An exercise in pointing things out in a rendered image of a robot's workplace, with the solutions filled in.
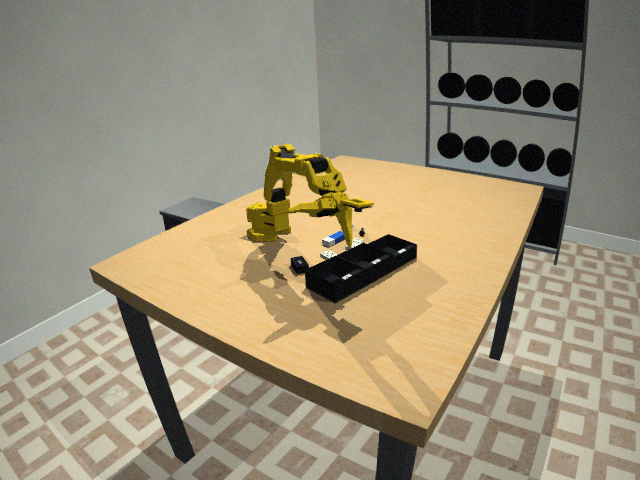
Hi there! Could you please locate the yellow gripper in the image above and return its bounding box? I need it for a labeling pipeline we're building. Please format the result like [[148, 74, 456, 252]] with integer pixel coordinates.
[[288, 192, 374, 247]]

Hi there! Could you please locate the white domino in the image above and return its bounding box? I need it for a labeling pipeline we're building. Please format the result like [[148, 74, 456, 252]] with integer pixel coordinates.
[[346, 238, 365, 249], [320, 250, 338, 259]]

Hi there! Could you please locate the black 9v battery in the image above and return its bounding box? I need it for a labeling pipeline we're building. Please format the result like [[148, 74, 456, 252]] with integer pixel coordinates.
[[290, 256, 309, 274]]

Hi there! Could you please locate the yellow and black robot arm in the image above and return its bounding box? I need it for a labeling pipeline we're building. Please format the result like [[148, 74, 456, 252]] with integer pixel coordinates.
[[247, 144, 347, 242]]

